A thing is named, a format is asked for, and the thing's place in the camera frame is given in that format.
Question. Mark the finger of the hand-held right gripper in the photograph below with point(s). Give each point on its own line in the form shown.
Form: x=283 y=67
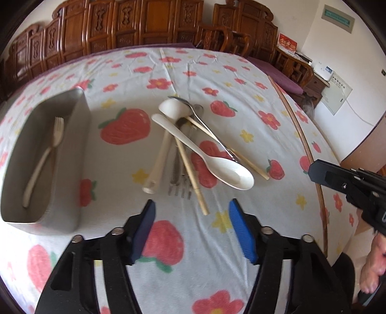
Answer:
x=328 y=175

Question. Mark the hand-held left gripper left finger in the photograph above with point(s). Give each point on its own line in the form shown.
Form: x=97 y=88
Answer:
x=144 y=231

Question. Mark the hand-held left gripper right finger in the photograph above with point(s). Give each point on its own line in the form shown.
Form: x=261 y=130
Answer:
x=241 y=232

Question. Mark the metal fork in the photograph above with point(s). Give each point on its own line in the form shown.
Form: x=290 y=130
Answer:
x=181 y=188

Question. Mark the large white spoon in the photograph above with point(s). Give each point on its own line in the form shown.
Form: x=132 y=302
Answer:
x=232 y=176

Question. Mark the wooden chopstick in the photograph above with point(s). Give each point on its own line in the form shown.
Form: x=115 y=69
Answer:
x=256 y=170
x=193 y=181

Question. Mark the grey utensil tray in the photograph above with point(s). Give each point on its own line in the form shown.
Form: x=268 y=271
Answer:
x=74 y=181

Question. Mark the cream plastic fork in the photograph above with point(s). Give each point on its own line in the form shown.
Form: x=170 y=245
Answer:
x=55 y=132

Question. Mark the metal spoon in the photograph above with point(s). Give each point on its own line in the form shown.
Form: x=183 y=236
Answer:
x=180 y=100

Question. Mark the person's right hand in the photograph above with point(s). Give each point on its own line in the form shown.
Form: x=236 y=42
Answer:
x=374 y=265

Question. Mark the wooden door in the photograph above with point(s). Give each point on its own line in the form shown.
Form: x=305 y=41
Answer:
x=368 y=151

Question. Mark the grey fluffy object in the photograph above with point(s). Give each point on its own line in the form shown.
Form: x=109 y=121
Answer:
x=308 y=105

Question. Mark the wooden side cabinet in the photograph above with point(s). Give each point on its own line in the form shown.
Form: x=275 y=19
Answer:
x=316 y=86

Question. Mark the white device box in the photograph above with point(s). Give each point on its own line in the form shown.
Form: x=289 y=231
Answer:
x=324 y=69

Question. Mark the purple seat cushion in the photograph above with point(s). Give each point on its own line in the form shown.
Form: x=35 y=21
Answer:
x=280 y=75

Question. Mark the red box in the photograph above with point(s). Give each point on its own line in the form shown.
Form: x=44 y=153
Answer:
x=286 y=43

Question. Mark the strawberry flower print tablecloth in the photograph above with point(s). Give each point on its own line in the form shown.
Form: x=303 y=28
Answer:
x=126 y=75

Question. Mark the wooden armchair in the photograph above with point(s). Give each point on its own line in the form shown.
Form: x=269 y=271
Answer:
x=223 y=39

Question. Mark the long carved wooden bench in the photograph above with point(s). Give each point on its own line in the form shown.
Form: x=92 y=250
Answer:
x=126 y=27

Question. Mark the white electrical wall box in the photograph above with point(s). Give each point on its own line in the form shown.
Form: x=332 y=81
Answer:
x=337 y=95

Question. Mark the green white wall panel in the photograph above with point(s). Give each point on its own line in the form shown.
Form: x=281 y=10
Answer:
x=337 y=18

